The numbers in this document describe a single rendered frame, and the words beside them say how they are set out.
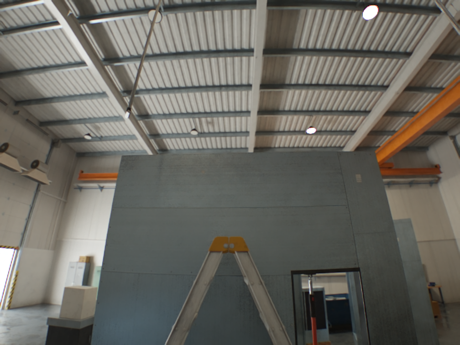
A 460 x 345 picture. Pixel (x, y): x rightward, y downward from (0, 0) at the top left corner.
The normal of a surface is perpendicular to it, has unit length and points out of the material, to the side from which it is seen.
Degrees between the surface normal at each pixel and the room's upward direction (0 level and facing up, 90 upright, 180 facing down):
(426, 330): 90
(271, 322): 88
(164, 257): 90
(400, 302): 90
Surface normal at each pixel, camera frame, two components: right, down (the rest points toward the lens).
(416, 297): -0.38, -0.36
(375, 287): -0.04, -0.39
